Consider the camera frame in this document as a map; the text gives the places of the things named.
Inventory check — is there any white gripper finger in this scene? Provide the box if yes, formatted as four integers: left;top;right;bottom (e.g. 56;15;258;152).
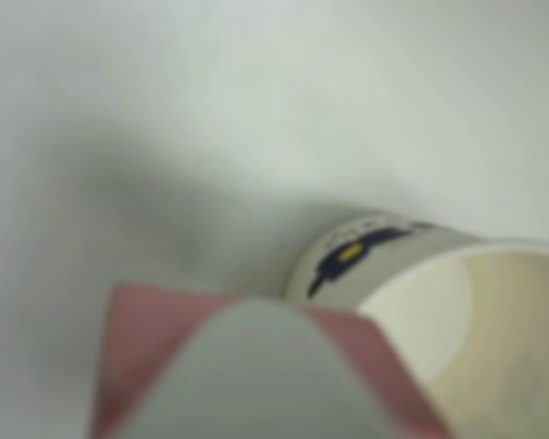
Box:
126;300;382;439

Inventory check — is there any pink block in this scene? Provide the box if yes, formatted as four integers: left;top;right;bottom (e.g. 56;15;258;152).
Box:
89;282;454;439

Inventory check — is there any printed white paper cup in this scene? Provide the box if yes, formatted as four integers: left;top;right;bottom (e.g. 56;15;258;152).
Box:
281;208;549;439

